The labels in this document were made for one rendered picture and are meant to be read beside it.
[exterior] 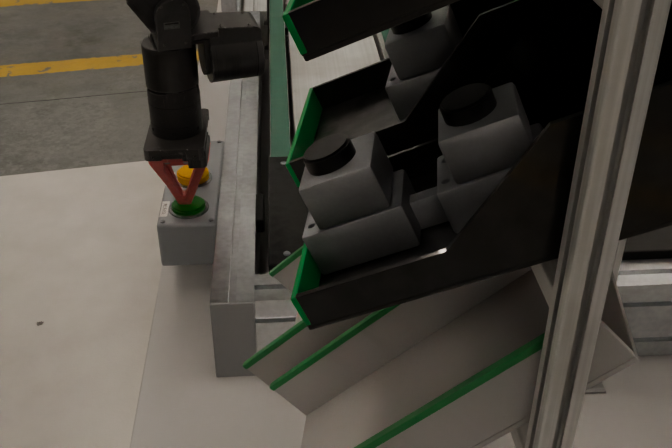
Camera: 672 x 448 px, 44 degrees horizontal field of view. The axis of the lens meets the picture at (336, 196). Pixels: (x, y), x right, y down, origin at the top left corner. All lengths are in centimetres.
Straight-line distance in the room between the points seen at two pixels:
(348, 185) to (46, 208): 83
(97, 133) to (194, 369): 251
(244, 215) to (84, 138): 240
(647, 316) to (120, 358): 58
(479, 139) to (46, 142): 299
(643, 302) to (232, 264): 45
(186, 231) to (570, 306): 64
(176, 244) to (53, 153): 231
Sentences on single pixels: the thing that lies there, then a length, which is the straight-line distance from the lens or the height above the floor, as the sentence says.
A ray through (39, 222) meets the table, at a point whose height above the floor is 86.
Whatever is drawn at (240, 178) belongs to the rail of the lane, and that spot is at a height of 95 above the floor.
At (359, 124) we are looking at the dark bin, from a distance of 64.
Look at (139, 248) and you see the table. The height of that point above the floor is 86.
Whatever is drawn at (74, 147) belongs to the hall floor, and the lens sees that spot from 331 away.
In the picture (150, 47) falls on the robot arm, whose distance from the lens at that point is 90.
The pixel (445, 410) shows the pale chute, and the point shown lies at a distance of 50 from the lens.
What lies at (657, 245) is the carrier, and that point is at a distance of 98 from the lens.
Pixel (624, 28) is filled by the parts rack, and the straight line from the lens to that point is 35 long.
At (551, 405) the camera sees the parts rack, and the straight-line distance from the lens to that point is 46.
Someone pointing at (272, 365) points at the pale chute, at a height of 102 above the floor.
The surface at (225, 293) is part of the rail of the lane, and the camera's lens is 87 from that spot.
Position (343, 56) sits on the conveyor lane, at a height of 92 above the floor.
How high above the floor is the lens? 149
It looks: 32 degrees down
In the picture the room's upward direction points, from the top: straight up
